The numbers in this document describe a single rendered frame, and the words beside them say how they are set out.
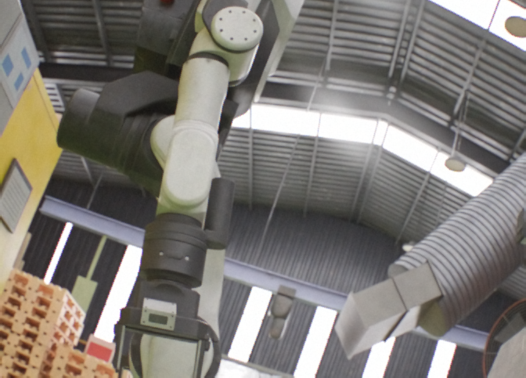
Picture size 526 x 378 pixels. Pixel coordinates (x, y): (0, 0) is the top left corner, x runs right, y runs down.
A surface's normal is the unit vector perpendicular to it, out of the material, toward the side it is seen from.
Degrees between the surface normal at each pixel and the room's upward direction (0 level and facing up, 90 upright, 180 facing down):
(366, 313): 90
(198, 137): 90
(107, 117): 113
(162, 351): 90
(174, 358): 90
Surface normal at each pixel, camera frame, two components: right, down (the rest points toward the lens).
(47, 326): 0.00, -0.42
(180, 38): 0.11, -0.19
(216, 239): 0.34, -0.33
